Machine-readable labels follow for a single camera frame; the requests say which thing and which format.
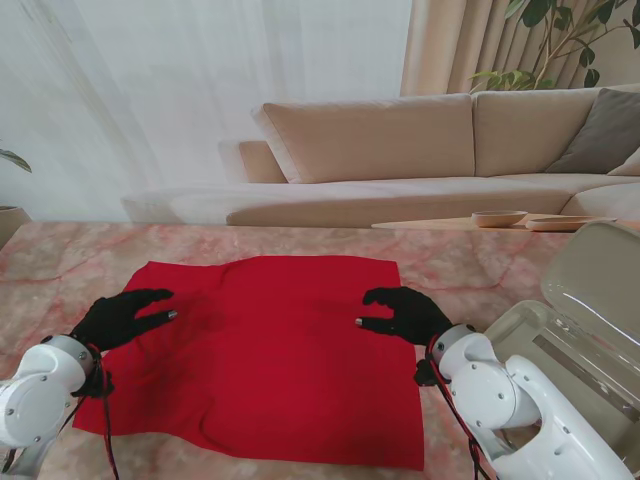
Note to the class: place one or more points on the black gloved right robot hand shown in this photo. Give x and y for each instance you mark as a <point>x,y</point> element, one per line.
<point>415,320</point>

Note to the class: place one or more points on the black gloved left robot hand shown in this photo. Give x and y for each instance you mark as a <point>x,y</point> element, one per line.
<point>110,320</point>

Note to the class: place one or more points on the red shirt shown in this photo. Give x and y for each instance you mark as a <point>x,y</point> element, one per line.
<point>280,375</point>

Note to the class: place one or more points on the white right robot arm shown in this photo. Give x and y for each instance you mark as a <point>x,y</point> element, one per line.
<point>495,395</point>

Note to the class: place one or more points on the beige translucent open suitcase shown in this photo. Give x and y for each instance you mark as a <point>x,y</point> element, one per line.
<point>590,270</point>

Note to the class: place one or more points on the light wooden coffee table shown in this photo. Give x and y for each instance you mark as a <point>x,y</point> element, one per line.
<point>425,225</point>

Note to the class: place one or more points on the wooden bowl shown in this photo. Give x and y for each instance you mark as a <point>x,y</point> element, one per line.
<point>497,219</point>

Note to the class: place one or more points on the beige plant pot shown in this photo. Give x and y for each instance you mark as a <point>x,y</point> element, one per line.
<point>12,222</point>

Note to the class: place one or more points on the flat wooden tray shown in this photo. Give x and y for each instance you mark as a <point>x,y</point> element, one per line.
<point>560,223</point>

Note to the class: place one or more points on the beige corner sofa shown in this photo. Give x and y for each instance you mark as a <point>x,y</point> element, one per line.
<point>375,140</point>

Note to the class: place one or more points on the green plant with long leaf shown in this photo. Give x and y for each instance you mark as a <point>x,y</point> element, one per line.
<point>17,160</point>

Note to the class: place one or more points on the white sheer curtain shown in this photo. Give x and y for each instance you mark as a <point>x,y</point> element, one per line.
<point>175,100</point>

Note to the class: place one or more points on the beige sofa cushion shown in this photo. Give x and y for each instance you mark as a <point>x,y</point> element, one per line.
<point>630,167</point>

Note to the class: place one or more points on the grey sofa cushion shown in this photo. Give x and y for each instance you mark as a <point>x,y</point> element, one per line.
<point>605,130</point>

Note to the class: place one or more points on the beige pleated curtain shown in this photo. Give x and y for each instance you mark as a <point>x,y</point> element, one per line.
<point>450,45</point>

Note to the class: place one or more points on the tall green leafy plant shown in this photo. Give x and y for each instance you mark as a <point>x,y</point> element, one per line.
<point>535,10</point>

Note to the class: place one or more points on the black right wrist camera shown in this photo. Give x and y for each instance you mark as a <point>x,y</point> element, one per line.
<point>425,375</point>

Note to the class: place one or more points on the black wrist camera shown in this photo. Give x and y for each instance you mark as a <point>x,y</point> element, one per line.
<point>97,387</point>
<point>425,375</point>

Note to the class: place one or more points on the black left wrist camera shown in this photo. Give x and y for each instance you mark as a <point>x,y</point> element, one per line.
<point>97,387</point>

